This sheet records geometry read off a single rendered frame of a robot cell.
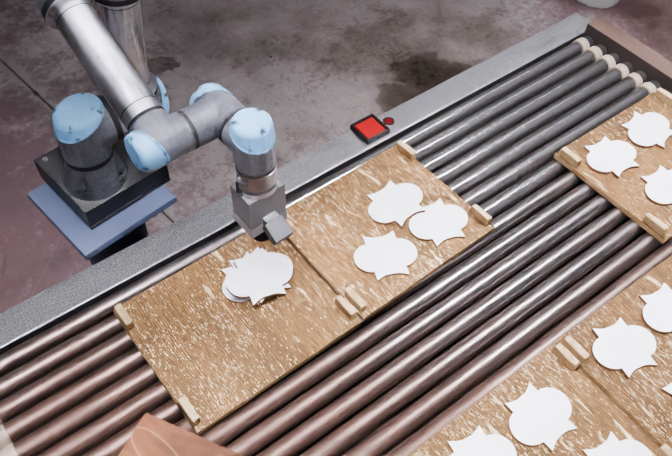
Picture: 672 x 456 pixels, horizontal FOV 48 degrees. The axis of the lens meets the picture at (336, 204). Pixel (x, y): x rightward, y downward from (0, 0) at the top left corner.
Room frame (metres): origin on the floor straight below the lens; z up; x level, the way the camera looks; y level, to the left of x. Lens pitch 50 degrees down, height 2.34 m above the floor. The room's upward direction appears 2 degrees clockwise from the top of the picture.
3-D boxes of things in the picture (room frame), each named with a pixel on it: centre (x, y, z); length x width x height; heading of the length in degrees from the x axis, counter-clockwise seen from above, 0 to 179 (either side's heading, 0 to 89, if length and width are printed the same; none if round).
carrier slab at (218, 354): (0.84, 0.21, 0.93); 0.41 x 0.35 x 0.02; 129
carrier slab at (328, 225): (1.11, -0.11, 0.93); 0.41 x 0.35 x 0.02; 130
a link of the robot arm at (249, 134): (0.93, 0.15, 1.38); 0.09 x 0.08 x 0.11; 41
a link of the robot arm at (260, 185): (0.93, 0.15, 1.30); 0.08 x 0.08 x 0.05
